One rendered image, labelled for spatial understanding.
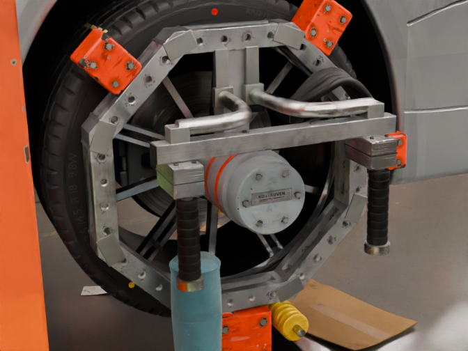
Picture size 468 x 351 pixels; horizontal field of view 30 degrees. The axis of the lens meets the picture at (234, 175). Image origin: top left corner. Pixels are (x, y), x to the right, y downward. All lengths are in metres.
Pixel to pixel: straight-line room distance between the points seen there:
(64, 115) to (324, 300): 1.68
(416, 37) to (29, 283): 1.03
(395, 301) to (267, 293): 1.42
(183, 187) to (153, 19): 0.38
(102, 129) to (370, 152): 0.45
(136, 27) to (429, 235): 2.32
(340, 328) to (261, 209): 1.44
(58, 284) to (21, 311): 2.19
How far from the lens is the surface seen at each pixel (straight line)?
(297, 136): 1.40
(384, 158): 1.46
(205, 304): 1.51
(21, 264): 1.07
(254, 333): 1.72
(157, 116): 1.73
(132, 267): 1.58
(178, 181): 1.31
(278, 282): 1.71
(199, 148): 1.34
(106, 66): 1.47
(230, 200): 1.47
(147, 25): 1.57
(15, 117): 1.02
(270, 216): 1.48
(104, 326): 2.95
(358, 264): 3.36
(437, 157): 1.92
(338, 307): 3.00
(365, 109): 1.46
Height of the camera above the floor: 1.33
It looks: 18 degrees down
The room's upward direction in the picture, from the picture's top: 1 degrees counter-clockwise
